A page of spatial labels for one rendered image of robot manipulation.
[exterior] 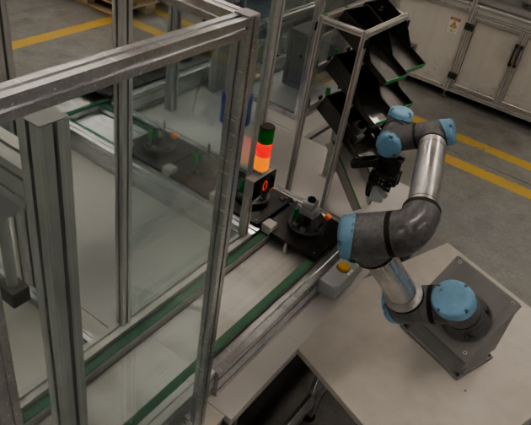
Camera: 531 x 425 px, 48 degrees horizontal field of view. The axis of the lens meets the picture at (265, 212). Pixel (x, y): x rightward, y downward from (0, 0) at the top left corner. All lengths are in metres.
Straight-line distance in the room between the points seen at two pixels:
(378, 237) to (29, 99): 0.95
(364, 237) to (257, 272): 0.69
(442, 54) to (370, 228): 4.69
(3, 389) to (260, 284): 1.22
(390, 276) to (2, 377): 1.03
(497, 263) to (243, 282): 2.38
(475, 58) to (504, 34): 0.32
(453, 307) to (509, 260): 2.41
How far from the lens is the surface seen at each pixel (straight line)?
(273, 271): 2.08
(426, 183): 1.55
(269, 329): 1.85
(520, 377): 2.16
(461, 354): 1.98
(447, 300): 1.79
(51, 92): 0.74
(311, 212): 2.14
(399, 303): 1.78
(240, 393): 1.80
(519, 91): 5.94
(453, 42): 6.00
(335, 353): 1.95
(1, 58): 1.62
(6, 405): 0.99
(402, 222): 1.44
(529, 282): 4.07
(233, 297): 1.97
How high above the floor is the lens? 2.31
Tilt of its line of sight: 36 degrees down
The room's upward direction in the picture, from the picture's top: 10 degrees clockwise
